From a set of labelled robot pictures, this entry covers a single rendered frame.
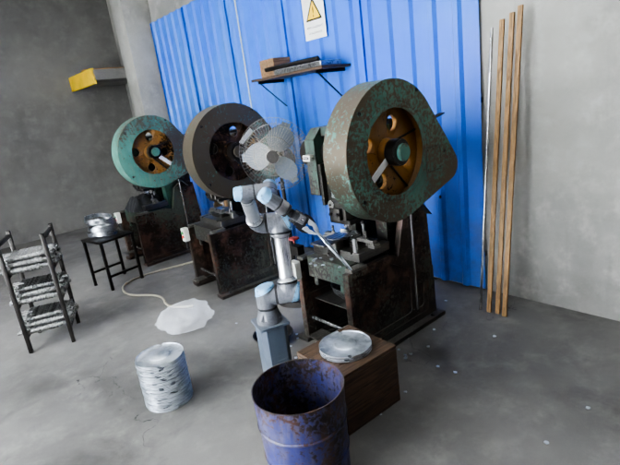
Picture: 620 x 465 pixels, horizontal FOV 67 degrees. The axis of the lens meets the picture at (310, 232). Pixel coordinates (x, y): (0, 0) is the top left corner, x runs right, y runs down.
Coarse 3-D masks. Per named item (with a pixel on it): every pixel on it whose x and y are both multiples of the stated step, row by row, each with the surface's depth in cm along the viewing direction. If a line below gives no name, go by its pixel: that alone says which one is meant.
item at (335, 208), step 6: (330, 192) 310; (330, 198) 312; (330, 204) 311; (336, 204) 309; (330, 210) 310; (336, 210) 306; (342, 210) 306; (330, 216) 312; (336, 216) 306; (342, 216) 307; (348, 216) 307; (354, 216) 311
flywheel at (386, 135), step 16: (384, 112) 269; (400, 112) 278; (384, 128) 271; (400, 128) 280; (416, 128) 287; (368, 144) 269; (384, 144) 268; (400, 144) 263; (416, 144) 292; (368, 160) 266; (384, 160) 267; (400, 160) 265; (416, 160) 293; (384, 176) 279; (384, 192) 278; (400, 192) 288
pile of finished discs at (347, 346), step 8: (328, 336) 267; (336, 336) 266; (344, 336) 264; (352, 336) 263; (360, 336) 262; (368, 336) 260; (320, 344) 259; (328, 344) 258; (336, 344) 256; (344, 344) 254; (352, 344) 253; (360, 344) 254; (368, 344) 252; (320, 352) 253; (328, 352) 249; (336, 352) 248; (344, 352) 247; (352, 352) 246; (360, 352) 245; (368, 352) 248; (328, 360) 247; (336, 360) 244; (344, 360) 244; (352, 360) 244
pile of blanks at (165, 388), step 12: (180, 360) 281; (144, 372) 274; (156, 372) 272; (168, 372) 275; (180, 372) 281; (144, 384) 277; (156, 384) 276; (168, 384) 276; (180, 384) 282; (144, 396) 285; (156, 396) 277; (168, 396) 278; (180, 396) 282; (156, 408) 281; (168, 408) 280
